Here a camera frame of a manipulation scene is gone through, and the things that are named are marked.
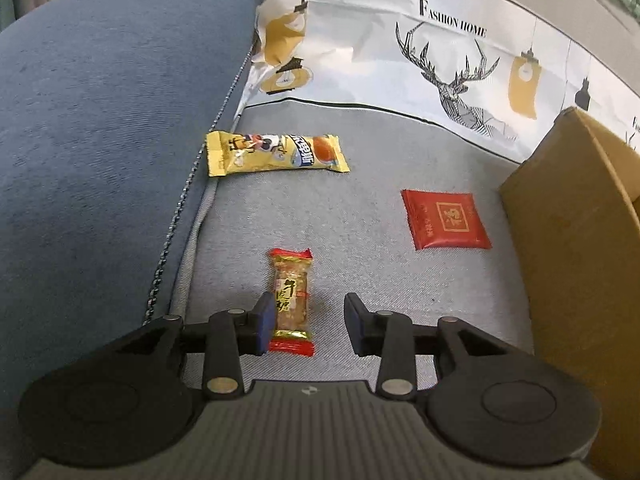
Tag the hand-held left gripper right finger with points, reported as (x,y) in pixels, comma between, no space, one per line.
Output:
(352,325)

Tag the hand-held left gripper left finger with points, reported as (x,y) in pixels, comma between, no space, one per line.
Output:
(262,325)

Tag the orange red candy bar packet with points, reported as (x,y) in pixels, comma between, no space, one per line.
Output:
(292,290)

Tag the brown cardboard box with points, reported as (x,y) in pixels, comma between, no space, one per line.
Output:
(575,260)

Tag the red square snack packet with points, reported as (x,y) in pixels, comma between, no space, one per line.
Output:
(445,220)

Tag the yellow cartoon snack packet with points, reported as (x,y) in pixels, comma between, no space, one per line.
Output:
(280,152)

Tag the deer print sofa cover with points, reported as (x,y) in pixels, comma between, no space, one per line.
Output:
(400,135)

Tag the blue sofa cushion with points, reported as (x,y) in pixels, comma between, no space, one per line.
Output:
(100,160)

